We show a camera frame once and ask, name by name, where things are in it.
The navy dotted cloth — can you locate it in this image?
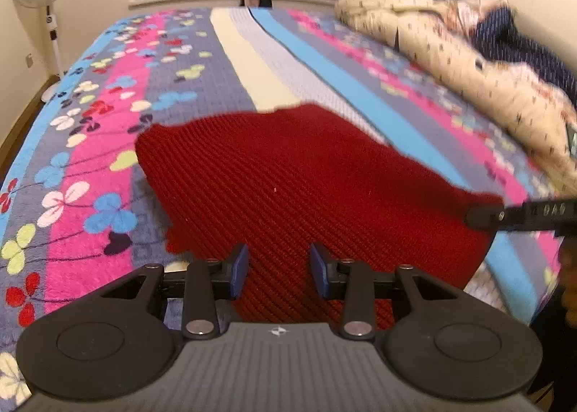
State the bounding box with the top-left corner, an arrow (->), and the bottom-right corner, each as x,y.
471,6 -> 577,102

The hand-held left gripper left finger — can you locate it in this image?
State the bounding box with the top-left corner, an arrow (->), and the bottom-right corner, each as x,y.
97,243 -> 251,341

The floral striped blanket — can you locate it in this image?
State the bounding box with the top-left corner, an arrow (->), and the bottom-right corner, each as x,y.
0,6 -> 577,408

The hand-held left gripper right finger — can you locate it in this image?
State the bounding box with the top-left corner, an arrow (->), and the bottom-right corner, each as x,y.
309,243 -> 456,342

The red knit sweater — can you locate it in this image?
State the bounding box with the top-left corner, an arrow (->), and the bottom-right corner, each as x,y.
135,102 -> 504,332

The cream star-print duvet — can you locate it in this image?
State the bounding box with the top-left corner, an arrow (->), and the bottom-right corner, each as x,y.
334,0 -> 577,202

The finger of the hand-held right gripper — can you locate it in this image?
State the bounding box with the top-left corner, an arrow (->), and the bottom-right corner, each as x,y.
466,197 -> 577,235

